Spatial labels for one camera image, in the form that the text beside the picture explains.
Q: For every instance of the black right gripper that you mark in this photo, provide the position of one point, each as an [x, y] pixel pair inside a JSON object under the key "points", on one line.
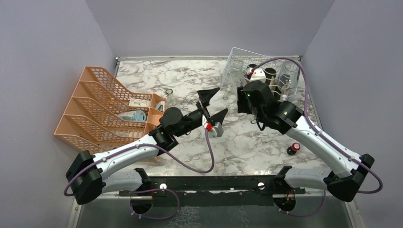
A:
{"points": [[243, 105]]}

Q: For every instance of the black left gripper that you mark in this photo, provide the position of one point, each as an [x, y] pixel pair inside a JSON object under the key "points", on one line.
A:
{"points": [[205, 98]]}

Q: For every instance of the clear square glass bottle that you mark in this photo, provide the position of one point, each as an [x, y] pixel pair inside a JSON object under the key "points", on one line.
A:
{"points": [[172, 100]]}

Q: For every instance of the green wine bottle white label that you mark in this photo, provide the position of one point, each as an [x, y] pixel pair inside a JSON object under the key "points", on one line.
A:
{"points": [[251, 66]]}

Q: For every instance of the green wine bottle dark label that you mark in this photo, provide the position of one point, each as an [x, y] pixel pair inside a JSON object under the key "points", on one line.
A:
{"points": [[270, 74]]}

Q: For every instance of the clear bottle with silver cap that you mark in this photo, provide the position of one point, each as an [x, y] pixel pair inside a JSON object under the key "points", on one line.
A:
{"points": [[288, 80]]}

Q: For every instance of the tall clear glass bottle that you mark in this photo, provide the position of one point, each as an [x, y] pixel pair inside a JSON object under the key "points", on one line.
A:
{"points": [[253, 119]]}

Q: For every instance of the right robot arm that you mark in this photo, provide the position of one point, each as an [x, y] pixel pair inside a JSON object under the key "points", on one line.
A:
{"points": [[346, 169]]}

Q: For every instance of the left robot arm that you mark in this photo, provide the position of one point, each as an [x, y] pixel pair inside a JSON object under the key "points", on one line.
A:
{"points": [[88, 175]]}

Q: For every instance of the blue white stapler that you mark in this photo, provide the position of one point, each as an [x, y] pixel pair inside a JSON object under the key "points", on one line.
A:
{"points": [[161, 106]]}

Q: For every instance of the red and black stopper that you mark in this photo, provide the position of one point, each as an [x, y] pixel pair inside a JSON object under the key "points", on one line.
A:
{"points": [[293, 149]]}

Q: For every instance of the blue correction tape package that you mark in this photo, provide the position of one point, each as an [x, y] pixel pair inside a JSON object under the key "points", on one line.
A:
{"points": [[137, 115]]}

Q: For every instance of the white card box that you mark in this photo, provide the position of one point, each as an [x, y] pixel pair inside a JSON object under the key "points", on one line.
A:
{"points": [[134, 102]]}

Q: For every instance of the orange plastic file organizer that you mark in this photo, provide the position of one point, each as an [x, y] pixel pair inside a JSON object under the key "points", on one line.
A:
{"points": [[90, 120]]}

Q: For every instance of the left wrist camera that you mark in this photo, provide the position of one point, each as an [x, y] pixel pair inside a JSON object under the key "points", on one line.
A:
{"points": [[214, 130]]}

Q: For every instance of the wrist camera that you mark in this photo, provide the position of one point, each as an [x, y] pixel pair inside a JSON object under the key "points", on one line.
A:
{"points": [[255, 75], [214, 130]]}

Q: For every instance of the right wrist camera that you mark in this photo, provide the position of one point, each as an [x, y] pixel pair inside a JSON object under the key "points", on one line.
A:
{"points": [[255, 75]]}

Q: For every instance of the white wire wine rack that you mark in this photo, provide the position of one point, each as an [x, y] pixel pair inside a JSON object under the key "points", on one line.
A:
{"points": [[238, 61]]}

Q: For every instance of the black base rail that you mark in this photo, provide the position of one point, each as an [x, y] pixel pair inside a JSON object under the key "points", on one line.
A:
{"points": [[205, 191]]}

